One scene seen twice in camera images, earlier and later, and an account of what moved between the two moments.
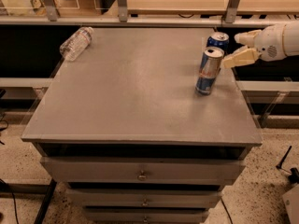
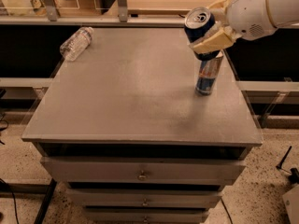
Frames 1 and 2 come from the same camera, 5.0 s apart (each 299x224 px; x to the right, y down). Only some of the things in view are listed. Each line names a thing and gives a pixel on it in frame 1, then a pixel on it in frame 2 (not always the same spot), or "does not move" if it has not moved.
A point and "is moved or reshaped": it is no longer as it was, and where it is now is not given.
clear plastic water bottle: (72, 48) does not move
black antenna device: (293, 172) does not move
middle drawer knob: (145, 203) does not move
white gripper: (268, 45) -> (249, 13)
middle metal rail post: (122, 3) does not move
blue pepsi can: (219, 39) is moved or reshaped
